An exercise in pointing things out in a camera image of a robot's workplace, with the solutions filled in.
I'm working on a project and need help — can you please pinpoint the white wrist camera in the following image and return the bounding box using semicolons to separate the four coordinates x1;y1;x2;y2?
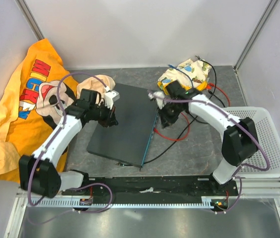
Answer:
148;90;169;110
104;90;120;110

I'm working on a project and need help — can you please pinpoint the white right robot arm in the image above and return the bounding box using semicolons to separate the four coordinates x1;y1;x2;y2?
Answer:
150;81;258;195

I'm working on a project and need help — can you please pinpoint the blue ethernet cable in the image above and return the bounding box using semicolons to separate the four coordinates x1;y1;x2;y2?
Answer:
167;64;195;89

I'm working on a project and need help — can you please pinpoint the short black cable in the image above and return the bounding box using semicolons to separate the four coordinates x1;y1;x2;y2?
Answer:
195;56;226;107

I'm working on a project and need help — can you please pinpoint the slotted grey cable duct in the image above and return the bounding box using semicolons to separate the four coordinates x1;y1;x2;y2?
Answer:
37;197;229;209

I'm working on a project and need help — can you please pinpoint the long black cable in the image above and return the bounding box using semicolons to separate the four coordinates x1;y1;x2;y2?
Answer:
116;105;209;172

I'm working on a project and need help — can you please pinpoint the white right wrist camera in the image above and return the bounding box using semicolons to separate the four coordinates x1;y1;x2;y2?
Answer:
148;90;169;110

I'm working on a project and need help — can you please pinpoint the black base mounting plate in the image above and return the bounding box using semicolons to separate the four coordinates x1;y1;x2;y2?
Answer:
62;175;239;198

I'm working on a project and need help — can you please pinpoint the patterned white yellow cloth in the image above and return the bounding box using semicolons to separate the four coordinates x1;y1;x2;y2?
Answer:
157;59;211;95

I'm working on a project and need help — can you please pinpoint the white perforated plastic basket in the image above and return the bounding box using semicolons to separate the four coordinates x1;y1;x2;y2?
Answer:
224;107;280;179

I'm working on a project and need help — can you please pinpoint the orange Mickey t-shirt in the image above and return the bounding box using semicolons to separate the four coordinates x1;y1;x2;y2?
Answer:
0;39;78;183

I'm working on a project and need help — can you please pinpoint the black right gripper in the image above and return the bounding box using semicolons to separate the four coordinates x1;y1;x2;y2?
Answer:
155;101;184;129

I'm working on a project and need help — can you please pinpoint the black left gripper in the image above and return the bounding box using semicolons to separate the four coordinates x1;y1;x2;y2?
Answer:
90;101;119;127

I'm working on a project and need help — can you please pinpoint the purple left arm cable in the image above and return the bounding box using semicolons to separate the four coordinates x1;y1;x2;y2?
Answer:
26;72;113;225

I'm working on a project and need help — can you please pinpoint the dark grey network switch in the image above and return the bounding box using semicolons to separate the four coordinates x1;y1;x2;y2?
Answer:
87;83;157;168

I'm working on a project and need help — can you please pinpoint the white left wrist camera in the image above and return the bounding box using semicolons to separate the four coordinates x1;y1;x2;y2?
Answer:
104;90;120;110

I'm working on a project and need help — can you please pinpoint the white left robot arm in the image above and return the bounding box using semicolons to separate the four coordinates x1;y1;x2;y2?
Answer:
19;89;120;198

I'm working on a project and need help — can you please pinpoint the beige bucket hat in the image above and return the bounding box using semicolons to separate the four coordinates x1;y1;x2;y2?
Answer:
76;75;116;99

